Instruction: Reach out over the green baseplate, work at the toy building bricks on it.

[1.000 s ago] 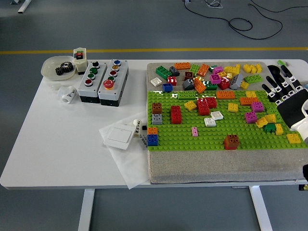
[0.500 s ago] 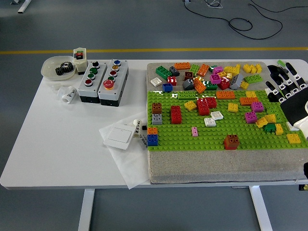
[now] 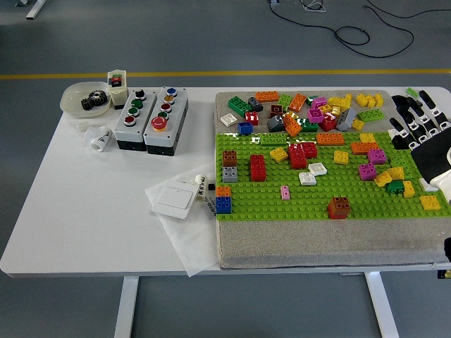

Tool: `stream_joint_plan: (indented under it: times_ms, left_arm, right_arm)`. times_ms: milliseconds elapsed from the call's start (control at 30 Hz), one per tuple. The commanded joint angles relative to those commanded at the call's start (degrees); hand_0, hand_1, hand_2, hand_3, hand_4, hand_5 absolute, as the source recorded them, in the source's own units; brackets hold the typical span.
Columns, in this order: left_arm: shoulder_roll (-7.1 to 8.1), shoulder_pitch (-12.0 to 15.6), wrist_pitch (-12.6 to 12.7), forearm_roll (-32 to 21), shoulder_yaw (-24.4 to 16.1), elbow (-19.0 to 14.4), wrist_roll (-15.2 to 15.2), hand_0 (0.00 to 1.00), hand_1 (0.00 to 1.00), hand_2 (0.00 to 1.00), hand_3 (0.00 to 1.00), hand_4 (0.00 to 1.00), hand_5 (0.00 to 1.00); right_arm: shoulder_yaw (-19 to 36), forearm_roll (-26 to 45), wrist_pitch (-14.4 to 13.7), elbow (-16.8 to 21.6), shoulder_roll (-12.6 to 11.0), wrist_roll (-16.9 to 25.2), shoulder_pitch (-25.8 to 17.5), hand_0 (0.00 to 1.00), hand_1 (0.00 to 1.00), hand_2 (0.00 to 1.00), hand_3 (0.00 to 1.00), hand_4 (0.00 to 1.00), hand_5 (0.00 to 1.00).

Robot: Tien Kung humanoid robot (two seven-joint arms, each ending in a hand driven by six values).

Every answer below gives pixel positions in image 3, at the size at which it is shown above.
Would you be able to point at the white pipe fitting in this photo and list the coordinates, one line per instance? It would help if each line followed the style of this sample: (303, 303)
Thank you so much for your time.
(102, 139)

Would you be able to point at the green toy baseplate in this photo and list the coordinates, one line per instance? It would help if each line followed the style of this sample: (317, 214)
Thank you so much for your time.
(264, 207)

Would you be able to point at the white square brick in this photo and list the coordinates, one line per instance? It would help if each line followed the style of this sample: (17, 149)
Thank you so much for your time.
(392, 132)
(425, 186)
(318, 169)
(229, 119)
(307, 178)

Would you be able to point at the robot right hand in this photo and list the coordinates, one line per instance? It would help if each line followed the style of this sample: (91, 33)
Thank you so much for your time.
(435, 155)

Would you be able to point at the small dark green brick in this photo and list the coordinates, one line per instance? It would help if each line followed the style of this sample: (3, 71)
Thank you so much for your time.
(311, 100)

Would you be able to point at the black square brick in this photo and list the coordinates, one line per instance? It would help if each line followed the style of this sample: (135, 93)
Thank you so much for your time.
(400, 142)

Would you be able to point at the white labelled tube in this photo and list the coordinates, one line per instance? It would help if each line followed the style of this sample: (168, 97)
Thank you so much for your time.
(201, 183)

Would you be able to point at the white wall switch plate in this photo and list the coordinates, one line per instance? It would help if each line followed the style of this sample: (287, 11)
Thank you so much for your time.
(174, 200)

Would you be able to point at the four-button control box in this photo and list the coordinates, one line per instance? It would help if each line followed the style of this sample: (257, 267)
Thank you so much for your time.
(129, 136)

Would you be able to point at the brown square brick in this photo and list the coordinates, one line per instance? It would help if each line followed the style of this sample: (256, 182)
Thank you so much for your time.
(340, 205)
(229, 158)

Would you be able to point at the red square brick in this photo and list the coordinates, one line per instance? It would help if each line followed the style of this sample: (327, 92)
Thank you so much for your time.
(310, 149)
(336, 215)
(252, 118)

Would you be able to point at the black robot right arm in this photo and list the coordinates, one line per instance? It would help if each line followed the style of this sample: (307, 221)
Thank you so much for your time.
(447, 250)

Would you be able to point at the lime green long brick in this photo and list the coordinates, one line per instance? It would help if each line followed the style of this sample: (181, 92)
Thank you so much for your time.
(371, 115)
(273, 139)

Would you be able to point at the grey-brown mat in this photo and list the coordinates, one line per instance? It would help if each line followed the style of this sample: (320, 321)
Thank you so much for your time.
(267, 246)

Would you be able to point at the black yellow warning label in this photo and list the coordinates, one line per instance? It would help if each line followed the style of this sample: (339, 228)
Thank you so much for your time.
(444, 275)

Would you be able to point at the narrow pink brick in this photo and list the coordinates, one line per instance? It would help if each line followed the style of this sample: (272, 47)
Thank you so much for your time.
(285, 193)

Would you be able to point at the blue square brick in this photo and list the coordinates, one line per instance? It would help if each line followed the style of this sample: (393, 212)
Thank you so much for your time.
(223, 205)
(245, 128)

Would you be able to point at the grey long brick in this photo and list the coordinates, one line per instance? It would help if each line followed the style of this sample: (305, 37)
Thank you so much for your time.
(346, 119)

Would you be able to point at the small green plastic part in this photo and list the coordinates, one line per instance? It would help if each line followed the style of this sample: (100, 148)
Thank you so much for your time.
(411, 91)

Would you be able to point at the small black cap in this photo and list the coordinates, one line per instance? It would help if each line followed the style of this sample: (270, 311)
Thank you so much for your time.
(211, 186)

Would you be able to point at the dark green square brick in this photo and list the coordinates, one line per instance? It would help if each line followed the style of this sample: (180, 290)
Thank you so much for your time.
(395, 186)

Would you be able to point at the pink hollow brick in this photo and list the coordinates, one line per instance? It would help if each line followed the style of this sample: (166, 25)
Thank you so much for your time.
(319, 102)

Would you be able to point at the red long brick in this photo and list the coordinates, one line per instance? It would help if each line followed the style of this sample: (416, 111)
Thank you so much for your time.
(296, 157)
(258, 168)

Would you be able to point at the white printed tube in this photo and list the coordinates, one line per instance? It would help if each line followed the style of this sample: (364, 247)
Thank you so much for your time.
(210, 208)

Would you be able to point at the distant white table leg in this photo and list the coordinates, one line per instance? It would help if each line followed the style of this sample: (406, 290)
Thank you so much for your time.
(32, 10)

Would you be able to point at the orange long brick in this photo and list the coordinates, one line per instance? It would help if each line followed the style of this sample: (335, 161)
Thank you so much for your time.
(363, 148)
(292, 126)
(267, 96)
(330, 138)
(297, 102)

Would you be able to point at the yellow square brick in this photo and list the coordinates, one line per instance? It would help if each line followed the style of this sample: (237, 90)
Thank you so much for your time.
(367, 137)
(279, 154)
(341, 157)
(358, 125)
(430, 203)

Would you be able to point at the emergency stop control box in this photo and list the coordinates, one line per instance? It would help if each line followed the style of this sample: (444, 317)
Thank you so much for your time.
(178, 116)

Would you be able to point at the dark maroon square brick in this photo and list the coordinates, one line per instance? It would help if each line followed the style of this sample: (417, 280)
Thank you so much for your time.
(276, 110)

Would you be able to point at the black metal gear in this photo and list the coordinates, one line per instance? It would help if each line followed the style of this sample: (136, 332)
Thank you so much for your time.
(101, 98)
(87, 104)

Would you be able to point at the small cream switch box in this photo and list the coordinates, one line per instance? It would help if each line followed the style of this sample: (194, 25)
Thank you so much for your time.
(119, 95)

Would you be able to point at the white tissue paper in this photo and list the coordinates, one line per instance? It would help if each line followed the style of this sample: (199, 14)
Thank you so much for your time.
(192, 243)

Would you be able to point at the orange square brick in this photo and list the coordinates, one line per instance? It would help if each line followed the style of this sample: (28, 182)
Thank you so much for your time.
(222, 191)

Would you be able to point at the grey slope brick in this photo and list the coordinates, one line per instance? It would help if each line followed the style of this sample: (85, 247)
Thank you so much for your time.
(255, 104)
(276, 124)

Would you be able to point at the dark green long brick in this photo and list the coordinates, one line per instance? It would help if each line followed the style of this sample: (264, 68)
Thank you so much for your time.
(310, 126)
(239, 106)

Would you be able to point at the white plastic bowl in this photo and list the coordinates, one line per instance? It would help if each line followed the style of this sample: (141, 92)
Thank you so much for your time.
(72, 100)

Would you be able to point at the pink square brick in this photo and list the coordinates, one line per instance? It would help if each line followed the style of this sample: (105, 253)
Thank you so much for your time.
(376, 156)
(367, 172)
(316, 115)

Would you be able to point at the narrow yellow brick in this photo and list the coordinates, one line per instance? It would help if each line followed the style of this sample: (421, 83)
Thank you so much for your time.
(408, 189)

